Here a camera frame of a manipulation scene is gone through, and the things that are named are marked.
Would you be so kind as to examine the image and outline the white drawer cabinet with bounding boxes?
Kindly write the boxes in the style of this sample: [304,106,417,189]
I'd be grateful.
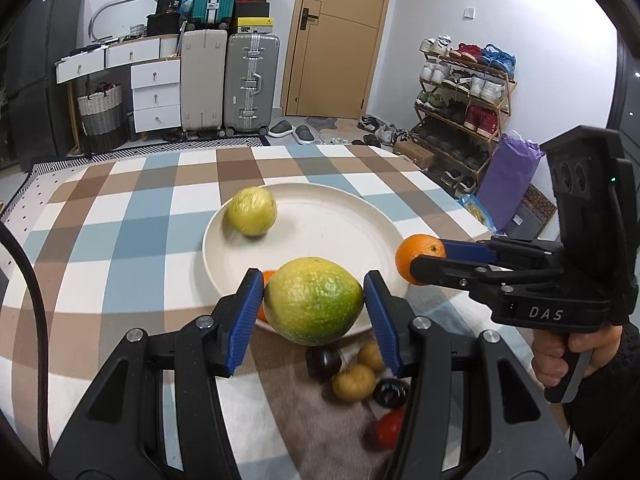
[55,35,182,133]

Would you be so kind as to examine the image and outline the large green citrus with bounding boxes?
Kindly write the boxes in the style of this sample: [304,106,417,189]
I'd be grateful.
[263,257,365,347]

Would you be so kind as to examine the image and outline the dark grey fridge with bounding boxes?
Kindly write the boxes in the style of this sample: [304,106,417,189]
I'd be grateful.
[0,0,83,171]

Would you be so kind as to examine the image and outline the black cable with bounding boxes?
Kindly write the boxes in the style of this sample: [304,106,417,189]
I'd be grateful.
[0,222,53,466]

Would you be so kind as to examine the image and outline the white round plate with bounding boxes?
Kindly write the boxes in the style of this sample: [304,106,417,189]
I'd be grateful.
[201,183,411,337]

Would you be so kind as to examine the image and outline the blue yellow packet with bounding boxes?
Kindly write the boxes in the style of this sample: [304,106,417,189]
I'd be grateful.
[457,194,496,233]

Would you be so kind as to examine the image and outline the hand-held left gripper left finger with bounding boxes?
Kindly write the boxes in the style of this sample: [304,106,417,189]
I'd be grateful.
[47,268,266,480]

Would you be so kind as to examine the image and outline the wooden door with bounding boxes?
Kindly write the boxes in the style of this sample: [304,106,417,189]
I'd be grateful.
[279,0,396,120]

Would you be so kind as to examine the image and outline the small brown fruit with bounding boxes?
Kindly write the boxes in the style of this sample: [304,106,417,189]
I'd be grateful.
[357,341,387,373]
[332,363,377,402]

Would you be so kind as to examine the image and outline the loose shoes pile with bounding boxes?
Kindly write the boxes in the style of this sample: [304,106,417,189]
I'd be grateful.
[350,115,408,147]

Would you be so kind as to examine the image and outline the curved metal hoop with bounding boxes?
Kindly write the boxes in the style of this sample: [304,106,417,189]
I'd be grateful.
[90,0,158,42]

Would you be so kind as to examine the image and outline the small orange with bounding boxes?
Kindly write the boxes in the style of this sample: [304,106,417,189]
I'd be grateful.
[256,270,277,323]
[395,234,447,287]

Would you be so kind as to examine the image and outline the checked tablecloth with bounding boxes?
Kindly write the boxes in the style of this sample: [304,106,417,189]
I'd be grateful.
[0,142,571,480]

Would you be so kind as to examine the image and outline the woven laundry basket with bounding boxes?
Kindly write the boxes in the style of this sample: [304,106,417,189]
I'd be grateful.
[76,82,126,153]

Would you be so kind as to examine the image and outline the wooden shoe rack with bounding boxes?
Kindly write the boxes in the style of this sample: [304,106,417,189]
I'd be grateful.
[412,47,518,196]

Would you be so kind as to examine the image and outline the yellow-green round fruit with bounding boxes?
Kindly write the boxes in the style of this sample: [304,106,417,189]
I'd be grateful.
[227,186,278,238]

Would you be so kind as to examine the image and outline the person's right forearm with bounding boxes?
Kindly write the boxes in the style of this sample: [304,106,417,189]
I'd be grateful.
[567,322,640,480]

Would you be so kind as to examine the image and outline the black storage box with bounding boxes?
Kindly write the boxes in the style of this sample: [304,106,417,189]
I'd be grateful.
[146,12,181,38]

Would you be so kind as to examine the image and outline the shoe rack with shoes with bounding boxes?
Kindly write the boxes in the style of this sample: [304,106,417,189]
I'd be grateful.
[414,35,517,196]

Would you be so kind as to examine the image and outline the person's right hand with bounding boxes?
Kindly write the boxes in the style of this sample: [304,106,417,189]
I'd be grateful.
[531,324,626,389]

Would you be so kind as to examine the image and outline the dark purple plum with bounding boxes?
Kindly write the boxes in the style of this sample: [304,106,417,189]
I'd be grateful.
[306,345,343,383]
[372,377,411,409]

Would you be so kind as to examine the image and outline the grey suitcase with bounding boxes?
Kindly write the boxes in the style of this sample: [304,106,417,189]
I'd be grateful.
[223,32,281,136]

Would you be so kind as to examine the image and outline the plain black shoe box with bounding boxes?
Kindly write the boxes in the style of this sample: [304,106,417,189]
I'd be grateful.
[234,3,271,20]

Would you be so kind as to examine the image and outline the cardboard box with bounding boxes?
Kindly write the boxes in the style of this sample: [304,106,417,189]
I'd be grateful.
[392,140,436,171]

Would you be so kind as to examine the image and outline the beige suitcase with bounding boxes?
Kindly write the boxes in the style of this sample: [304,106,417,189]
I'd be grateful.
[179,28,228,138]

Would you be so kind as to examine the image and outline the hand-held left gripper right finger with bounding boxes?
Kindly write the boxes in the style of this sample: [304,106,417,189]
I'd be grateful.
[363,270,578,480]

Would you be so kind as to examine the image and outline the red tomato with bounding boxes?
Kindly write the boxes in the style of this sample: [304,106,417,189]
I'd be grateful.
[375,407,407,451]

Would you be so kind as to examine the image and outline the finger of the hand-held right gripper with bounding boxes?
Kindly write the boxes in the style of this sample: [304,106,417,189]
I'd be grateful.
[409,254,522,307]
[439,236,532,267]

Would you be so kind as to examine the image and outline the purple bag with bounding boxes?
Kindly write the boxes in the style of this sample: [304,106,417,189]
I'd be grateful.
[475,130,544,233]

